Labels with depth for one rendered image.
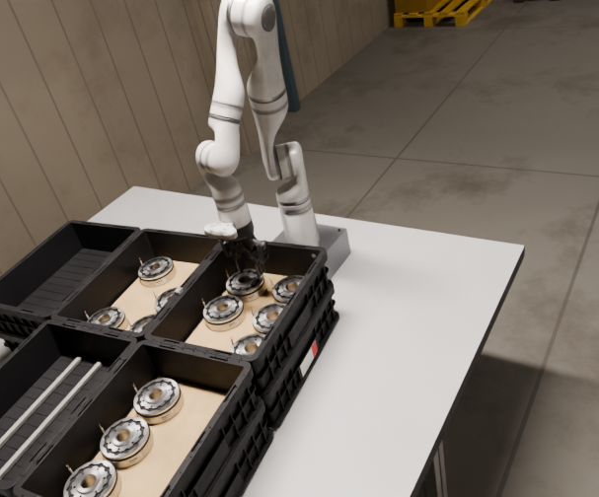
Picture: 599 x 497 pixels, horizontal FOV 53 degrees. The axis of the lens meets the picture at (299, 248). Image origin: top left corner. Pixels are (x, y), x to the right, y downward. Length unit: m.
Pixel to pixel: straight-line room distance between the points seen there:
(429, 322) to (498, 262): 0.30
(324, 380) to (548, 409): 1.04
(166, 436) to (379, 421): 0.46
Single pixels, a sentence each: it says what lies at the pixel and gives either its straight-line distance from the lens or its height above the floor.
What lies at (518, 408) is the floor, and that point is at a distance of 2.31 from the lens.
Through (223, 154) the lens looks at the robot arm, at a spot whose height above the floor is 1.25.
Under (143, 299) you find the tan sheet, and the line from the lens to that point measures 1.71.
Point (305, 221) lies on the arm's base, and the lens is 1.66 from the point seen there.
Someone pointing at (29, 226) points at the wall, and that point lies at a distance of 3.28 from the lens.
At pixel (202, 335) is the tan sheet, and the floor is 0.83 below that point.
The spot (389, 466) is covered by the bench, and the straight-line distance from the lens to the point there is 1.32.
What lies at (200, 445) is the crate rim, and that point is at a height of 0.93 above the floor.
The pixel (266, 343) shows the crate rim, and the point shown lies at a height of 0.93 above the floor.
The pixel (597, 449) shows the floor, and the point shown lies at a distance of 2.25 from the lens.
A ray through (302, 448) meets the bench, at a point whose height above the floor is 0.70.
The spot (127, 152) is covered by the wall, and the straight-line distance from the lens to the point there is 3.63.
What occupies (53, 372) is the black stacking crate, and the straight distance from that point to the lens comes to 1.62.
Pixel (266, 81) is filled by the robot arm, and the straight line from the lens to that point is 1.41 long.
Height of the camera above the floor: 1.79
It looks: 34 degrees down
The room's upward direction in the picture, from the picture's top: 14 degrees counter-clockwise
